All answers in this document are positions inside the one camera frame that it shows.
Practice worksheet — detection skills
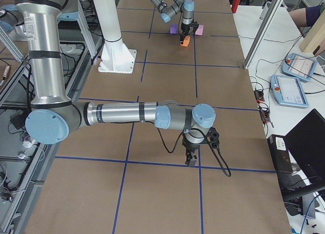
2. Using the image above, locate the near blue teach pendant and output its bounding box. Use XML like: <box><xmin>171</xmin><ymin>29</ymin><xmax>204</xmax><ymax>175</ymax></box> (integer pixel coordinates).
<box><xmin>270</xmin><ymin>75</ymin><xmax>309</xmax><ymax>109</ymax></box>

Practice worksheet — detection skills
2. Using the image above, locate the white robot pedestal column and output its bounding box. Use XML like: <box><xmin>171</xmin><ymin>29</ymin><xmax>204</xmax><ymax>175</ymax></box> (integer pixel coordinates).
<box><xmin>93</xmin><ymin>0</ymin><xmax>137</xmax><ymax>74</ymax></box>

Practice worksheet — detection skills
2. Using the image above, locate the far blue teach pendant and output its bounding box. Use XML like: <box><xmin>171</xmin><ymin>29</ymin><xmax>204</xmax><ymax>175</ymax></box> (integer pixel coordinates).
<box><xmin>282</xmin><ymin>53</ymin><xmax>318</xmax><ymax>82</ymax></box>

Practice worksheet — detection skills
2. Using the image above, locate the aluminium frame post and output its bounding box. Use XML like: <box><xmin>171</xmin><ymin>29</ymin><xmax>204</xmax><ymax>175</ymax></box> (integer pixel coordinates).
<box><xmin>243</xmin><ymin>0</ymin><xmax>283</xmax><ymax>69</ymax></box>

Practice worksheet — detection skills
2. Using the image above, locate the dark purple foam cube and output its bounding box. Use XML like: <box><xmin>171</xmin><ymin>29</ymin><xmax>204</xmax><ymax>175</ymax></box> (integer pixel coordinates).
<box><xmin>170</xmin><ymin>23</ymin><xmax>178</xmax><ymax>34</ymax></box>

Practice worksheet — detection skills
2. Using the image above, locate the black monitor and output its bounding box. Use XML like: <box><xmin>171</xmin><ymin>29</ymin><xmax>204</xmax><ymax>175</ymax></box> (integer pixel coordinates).
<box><xmin>281</xmin><ymin>108</ymin><xmax>325</xmax><ymax>203</ymax></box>

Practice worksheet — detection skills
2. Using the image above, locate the orange foam cube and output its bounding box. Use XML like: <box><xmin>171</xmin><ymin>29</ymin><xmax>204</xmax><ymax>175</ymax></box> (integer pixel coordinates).
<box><xmin>180</xmin><ymin>36</ymin><xmax>190</xmax><ymax>47</ymax></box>

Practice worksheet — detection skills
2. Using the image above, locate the orange black connector hub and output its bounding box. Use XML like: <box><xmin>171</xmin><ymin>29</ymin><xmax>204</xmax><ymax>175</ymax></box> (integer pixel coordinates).
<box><xmin>254</xmin><ymin>90</ymin><xmax>265</xmax><ymax>103</ymax></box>

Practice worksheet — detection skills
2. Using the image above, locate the light pink foam cube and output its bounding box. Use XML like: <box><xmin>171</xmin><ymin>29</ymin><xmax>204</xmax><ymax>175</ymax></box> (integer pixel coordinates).
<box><xmin>195</xmin><ymin>25</ymin><xmax>204</xmax><ymax>36</ymax></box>

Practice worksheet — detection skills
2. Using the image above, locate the red cylinder bottle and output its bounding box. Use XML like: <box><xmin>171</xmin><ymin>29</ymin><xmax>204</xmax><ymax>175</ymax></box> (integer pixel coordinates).
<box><xmin>232</xmin><ymin>0</ymin><xmax>241</xmax><ymax>14</ymax></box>

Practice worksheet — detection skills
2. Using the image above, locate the blue teach pendant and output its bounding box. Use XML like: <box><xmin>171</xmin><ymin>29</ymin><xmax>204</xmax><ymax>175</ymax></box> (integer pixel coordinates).
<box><xmin>282</xmin><ymin>53</ymin><xmax>318</xmax><ymax>82</ymax></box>
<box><xmin>270</xmin><ymin>75</ymin><xmax>309</xmax><ymax>109</ymax></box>

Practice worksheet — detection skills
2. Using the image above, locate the seated person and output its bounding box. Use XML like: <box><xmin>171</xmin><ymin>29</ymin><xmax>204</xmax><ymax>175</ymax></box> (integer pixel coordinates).
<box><xmin>289</xmin><ymin>5</ymin><xmax>324</xmax><ymax>28</ymax></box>

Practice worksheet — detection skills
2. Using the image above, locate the black box with label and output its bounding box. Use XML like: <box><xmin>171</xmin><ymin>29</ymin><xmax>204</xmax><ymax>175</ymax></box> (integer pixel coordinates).
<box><xmin>267</xmin><ymin>135</ymin><xmax>293</xmax><ymax>174</ymax></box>

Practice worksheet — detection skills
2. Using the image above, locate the wooden board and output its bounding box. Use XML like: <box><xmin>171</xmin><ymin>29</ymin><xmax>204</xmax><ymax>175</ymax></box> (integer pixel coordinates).
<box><xmin>299</xmin><ymin>12</ymin><xmax>324</xmax><ymax>54</ymax></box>

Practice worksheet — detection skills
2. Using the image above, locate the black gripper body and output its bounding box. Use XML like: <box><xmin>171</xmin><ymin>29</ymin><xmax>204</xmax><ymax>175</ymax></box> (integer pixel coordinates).
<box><xmin>181</xmin><ymin>22</ymin><xmax>191</xmax><ymax>34</ymax></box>
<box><xmin>182</xmin><ymin>139</ymin><xmax>200</xmax><ymax>155</ymax></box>

